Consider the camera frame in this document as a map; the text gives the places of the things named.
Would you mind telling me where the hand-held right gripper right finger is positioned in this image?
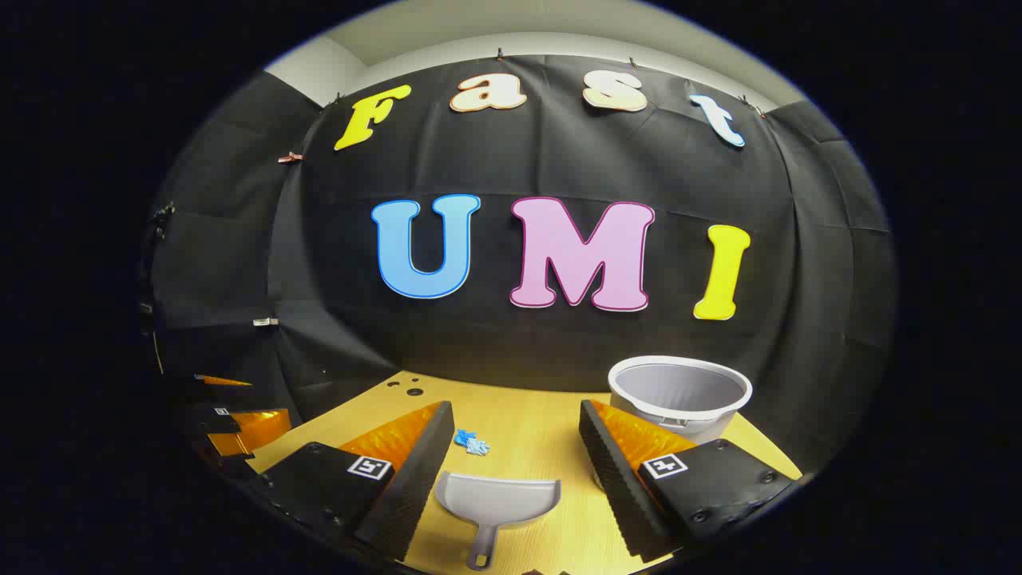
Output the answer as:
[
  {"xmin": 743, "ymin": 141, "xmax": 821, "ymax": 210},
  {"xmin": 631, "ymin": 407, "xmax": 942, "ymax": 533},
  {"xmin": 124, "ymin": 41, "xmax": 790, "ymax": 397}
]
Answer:
[{"xmin": 578, "ymin": 399, "xmax": 799, "ymax": 564}]

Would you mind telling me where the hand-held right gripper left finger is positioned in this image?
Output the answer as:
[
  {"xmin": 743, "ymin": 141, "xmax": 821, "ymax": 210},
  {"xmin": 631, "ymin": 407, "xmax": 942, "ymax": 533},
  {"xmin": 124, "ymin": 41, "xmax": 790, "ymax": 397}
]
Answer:
[{"xmin": 248, "ymin": 399, "xmax": 456, "ymax": 564}]

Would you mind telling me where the white garbage bin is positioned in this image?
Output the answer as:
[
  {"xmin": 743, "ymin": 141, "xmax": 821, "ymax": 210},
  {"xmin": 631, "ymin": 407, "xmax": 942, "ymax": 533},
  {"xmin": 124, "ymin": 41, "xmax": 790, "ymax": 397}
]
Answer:
[{"xmin": 608, "ymin": 355, "xmax": 754, "ymax": 445}]

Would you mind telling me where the wooden desktop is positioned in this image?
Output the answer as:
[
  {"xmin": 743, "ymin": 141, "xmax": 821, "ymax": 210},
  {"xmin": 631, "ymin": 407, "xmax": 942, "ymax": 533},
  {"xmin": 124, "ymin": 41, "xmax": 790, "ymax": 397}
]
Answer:
[{"xmin": 248, "ymin": 370, "xmax": 803, "ymax": 575}]

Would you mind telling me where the black backdrop cloth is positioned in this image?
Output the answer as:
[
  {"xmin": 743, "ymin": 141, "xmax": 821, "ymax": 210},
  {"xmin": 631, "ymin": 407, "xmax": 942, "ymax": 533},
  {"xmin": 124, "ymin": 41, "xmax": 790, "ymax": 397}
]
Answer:
[{"xmin": 140, "ymin": 54, "xmax": 899, "ymax": 480}]

